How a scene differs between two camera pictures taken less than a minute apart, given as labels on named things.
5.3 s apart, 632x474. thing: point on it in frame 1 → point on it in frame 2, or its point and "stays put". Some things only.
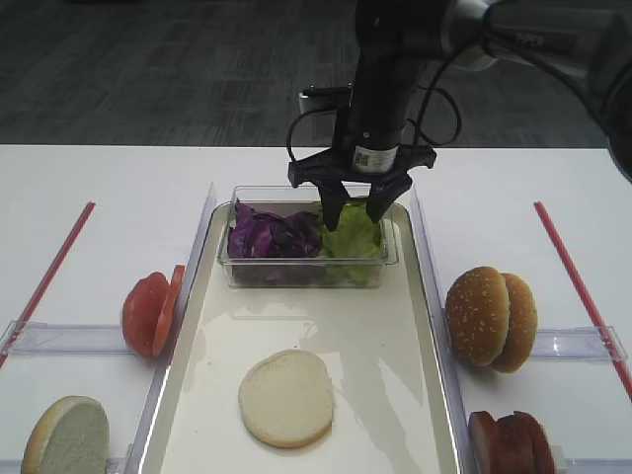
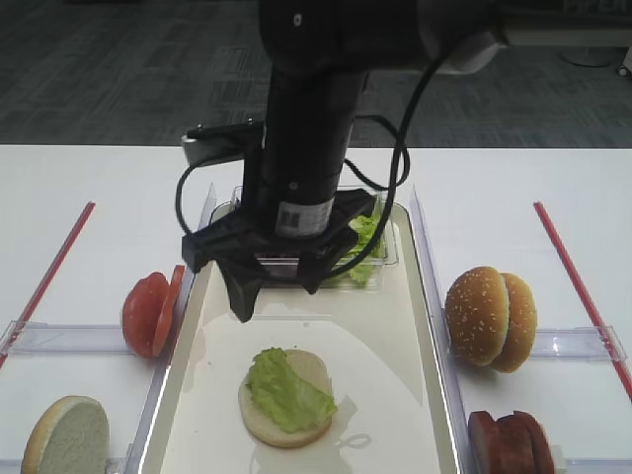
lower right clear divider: (558, 455) stays put
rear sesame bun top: (522, 325) stays put
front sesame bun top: (477, 310) stays put
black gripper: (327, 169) → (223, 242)
